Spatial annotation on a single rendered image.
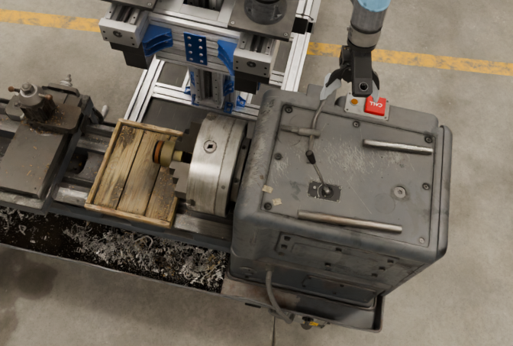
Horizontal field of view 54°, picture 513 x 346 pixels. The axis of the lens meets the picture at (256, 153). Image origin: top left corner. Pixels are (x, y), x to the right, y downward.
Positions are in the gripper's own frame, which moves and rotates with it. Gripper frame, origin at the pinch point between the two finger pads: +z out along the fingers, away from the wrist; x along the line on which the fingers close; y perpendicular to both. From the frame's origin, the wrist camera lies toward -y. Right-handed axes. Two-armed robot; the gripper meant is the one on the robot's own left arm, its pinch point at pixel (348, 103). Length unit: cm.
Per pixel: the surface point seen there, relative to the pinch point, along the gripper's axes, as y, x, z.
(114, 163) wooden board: 13, 74, 49
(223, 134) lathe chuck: 1.5, 33.9, 16.8
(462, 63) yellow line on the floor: 154, -106, 115
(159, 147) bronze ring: 4, 54, 28
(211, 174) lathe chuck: -9.8, 36.7, 21.8
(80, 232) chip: 2, 91, 82
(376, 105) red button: 11.9, -11.8, 12.4
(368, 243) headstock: -29.2, -7.1, 23.1
